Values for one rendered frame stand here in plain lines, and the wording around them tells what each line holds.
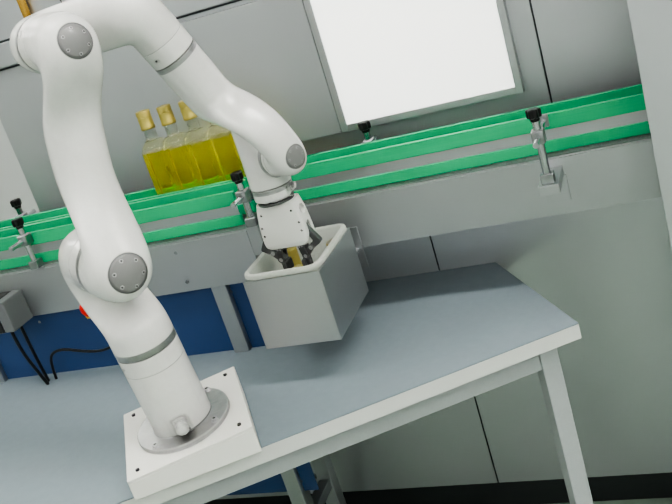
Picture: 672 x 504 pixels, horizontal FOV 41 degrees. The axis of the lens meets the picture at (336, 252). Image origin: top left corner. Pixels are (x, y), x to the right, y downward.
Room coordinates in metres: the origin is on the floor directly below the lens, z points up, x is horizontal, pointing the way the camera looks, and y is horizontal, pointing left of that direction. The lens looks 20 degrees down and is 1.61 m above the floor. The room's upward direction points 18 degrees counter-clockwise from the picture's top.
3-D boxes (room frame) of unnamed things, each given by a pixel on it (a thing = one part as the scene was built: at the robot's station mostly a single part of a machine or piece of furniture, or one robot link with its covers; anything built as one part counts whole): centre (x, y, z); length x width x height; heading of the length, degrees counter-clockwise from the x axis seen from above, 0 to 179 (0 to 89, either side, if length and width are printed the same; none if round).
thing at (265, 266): (1.78, 0.08, 0.97); 0.22 x 0.17 x 0.09; 157
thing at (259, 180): (1.74, 0.08, 1.24); 0.09 x 0.08 x 0.13; 35
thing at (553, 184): (1.67, -0.44, 1.07); 0.17 x 0.05 x 0.23; 157
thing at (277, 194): (1.74, 0.08, 1.15); 0.09 x 0.08 x 0.03; 66
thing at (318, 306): (1.81, 0.07, 0.92); 0.27 x 0.17 x 0.15; 157
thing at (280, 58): (2.10, -0.09, 1.32); 0.90 x 0.03 x 0.34; 67
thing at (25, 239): (2.11, 0.72, 1.11); 0.07 x 0.04 x 0.13; 157
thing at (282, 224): (1.74, 0.08, 1.09); 0.10 x 0.07 x 0.11; 66
